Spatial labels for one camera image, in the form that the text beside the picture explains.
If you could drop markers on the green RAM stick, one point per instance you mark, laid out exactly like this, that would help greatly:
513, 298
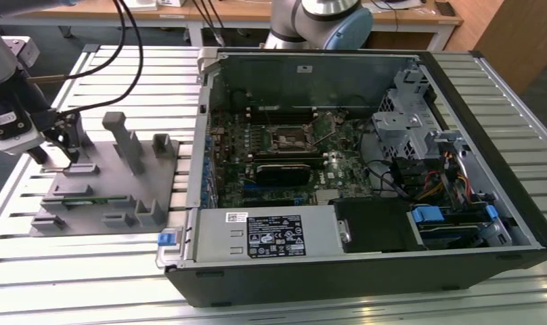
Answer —
98, 200

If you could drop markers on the grey power supply unit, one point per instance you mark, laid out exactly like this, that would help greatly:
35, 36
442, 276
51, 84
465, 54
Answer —
220, 237

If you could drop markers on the green motherboard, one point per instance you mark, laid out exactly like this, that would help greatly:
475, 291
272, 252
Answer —
346, 169

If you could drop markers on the blue disk carrier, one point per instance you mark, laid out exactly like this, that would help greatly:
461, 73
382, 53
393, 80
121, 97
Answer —
428, 215

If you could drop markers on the thin metal locking lever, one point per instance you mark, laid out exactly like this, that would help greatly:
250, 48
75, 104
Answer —
268, 120
330, 130

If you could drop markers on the black plastic shroud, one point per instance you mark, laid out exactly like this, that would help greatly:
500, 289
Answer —
378, 227

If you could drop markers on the white box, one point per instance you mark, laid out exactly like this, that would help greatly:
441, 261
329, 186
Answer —
141, 5

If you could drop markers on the black graphics card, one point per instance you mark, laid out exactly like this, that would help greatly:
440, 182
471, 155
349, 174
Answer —
282, 176

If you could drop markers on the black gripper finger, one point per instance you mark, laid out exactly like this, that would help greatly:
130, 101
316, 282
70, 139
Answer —
69, 135
39, 154

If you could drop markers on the silver metal drive cage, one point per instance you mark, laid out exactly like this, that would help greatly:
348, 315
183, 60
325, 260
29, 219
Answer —
392, 125

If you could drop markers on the wooden cabinet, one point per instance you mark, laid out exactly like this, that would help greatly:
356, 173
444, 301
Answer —
517, 34

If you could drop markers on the black open PC case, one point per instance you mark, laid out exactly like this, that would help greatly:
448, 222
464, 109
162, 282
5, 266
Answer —
346, 281

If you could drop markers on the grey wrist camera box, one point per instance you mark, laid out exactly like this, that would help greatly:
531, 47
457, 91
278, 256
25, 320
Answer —
26, 50

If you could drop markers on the silver chipset heatsink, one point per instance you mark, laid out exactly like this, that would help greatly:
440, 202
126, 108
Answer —
328, 196

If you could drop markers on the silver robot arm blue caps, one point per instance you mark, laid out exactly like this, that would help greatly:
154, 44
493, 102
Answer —
328, 13

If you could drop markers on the grey parts rack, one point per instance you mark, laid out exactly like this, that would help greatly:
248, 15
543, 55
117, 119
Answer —
121, 189

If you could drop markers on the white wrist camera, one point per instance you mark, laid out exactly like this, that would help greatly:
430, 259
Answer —
11, 132

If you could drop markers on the black RAM slot row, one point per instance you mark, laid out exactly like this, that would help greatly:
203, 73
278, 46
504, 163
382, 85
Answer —
292, 157
282, 116

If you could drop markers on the black plastic holder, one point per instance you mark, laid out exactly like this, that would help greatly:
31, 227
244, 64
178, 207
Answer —
414, 172

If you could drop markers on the CPU socket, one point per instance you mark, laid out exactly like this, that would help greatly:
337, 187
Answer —
288, 137

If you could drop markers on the blue plastic clip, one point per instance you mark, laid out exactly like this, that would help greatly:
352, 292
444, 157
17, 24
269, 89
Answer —
492, 211

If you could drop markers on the blue case latch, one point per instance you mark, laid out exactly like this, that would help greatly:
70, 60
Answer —
167, 237

